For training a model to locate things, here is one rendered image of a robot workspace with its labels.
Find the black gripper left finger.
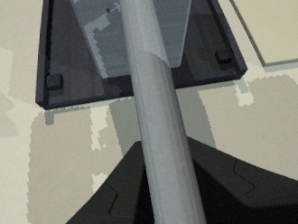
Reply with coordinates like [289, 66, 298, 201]
[68, 141, 154, 224]

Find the beige flat square plate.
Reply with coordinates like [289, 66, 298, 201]
[229, 0, 298, 68]

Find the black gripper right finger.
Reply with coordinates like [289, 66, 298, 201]
[186, 136, 298, 224]

